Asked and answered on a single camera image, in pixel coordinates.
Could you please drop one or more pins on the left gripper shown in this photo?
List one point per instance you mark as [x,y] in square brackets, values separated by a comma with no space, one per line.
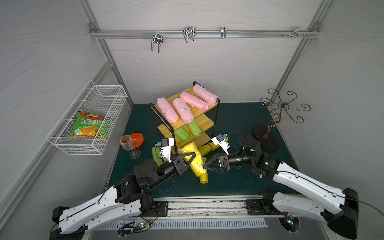
[177,165]

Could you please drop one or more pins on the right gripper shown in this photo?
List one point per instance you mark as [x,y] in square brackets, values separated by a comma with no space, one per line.
[223,162]

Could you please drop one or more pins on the yellow roll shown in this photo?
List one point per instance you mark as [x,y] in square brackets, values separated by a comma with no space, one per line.
[214,145]
[204,178]
[197,163]

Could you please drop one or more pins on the green roll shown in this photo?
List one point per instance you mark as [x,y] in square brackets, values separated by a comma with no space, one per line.
[182,134]
[157,156]
[194,129]

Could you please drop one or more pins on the green roll front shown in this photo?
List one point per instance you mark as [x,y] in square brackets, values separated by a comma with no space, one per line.
[194,129]

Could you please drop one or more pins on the pink roll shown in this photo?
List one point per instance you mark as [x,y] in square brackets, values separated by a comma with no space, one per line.
[183,110]
[194,101]
[205,95]
[167,110]

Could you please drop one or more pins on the pink roll front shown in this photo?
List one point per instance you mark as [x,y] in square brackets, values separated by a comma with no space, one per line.
[205,95]

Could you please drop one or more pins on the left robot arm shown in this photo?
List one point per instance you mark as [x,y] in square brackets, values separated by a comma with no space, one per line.
[129,197]

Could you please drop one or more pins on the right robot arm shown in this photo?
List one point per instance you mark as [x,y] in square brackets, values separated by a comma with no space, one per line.
[336,208]

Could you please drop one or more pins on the wooden three-tier shelf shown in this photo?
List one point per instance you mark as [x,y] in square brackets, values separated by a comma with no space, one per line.
[167,130]

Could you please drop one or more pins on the yellow roll lying diagonal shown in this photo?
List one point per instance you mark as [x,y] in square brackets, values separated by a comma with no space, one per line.
[204,150]

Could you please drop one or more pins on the orange plastic bowl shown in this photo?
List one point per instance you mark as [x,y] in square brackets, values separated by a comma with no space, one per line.
[138,140]

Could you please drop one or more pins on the clear plastic goblet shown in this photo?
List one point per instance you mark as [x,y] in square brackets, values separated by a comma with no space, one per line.
[128,144]

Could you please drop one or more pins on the green snack bag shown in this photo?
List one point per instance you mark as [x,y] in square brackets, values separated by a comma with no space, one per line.
[90,125]

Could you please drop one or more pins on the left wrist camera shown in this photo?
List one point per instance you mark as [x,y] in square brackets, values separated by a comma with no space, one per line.
[166,146]

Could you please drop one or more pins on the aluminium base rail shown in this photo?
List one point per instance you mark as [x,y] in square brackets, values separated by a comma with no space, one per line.
[210,205]

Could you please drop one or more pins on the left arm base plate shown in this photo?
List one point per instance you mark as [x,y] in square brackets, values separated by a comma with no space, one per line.
[160,209]

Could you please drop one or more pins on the copper wire jewelry stand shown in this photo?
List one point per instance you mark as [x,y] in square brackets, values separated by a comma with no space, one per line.
[277,110]

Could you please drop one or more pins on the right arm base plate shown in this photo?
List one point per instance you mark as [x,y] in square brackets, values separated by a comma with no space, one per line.
[257,207]

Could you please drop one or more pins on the white wire basket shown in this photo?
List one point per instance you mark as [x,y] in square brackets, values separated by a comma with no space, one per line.
[105,100]

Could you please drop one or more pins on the aluminium top rail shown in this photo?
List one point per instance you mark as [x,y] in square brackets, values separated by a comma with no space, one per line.
[201,34]

